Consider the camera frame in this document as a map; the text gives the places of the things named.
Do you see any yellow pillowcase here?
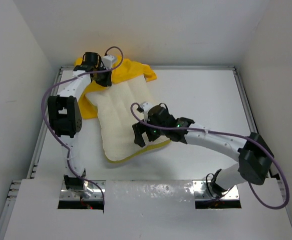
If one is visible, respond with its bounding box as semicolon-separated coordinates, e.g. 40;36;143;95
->
78;58;157;120

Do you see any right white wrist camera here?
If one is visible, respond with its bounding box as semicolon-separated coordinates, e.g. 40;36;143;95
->
137;102;154;122

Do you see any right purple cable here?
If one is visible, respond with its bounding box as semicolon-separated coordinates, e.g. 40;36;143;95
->
130;102;290;210

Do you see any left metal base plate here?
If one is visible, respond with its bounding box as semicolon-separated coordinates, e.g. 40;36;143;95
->
59;180;106;201

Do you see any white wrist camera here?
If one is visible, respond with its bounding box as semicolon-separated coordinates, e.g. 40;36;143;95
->
137;102;154;122
101;55;117;70

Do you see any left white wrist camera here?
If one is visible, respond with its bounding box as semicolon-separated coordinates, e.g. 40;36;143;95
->
101;55;117;70

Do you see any purple cable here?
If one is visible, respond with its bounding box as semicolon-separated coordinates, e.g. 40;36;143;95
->
130;102;290;210
41;46;124;208

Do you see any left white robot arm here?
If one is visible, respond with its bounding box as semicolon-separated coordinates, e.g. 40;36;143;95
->
48;52;117;194

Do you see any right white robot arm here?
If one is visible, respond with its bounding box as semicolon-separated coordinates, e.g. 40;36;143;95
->
132;102;273;198

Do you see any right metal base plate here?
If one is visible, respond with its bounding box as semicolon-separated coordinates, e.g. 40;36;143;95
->
192;179;240;202

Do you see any metal base plate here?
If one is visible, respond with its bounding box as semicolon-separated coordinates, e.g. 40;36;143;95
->
59;180;106;201
192;179;240;202

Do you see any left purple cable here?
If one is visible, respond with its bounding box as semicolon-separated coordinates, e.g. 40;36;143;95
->
41;46;124;208

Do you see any cream quilted pillow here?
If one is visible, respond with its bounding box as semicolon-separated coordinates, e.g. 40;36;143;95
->
82;75;170;164

